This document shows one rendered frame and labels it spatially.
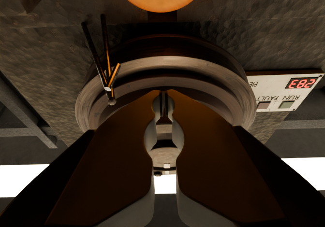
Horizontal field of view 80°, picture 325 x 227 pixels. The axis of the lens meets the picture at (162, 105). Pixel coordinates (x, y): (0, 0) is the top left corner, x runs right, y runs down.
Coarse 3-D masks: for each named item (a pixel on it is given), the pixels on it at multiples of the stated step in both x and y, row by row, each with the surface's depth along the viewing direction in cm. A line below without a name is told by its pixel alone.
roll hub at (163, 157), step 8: (160, 120) 38; (168, 120) 38; (160, 128) 39; (168, 128) 39; (160, 136) 43; (168, 136) 43; (160, 144) 44; (168, 144) 44; (152, 152) 45; (160, 152) 45; (168, 152) 45; (176, 152) 45; (152, 160) 49; (160, 160) 49; (168, 160) 49; (160, 168) 56; (168, 168) 57
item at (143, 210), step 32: (160, 96) 11; (128, 128) 8; (96, 160) 7; (128, 160) 7; (64, 192) 6; (96, 192) 6; (128, 192) 6; (64, 224) 5; (96, 224) 5; (128, 224) 6
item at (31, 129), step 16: (0, 80) 416; (0, 96) 418; (16, 96) 459; (16, 112) 462; (32, 112) 512; (0, 128) 525; (16, 128) 526; (32, 128) 518; (48, 128) 528; (288, 128) 544; (48, 144) 587
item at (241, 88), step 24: (144, 48) 39; (168, 48) 38; (192, 48) 40; (96, 72) 43; (120, 72) 38; (144, 72) 38; (192, 72) 39; (216, 72) 39; (96, 96) 44; (240, 96) 44
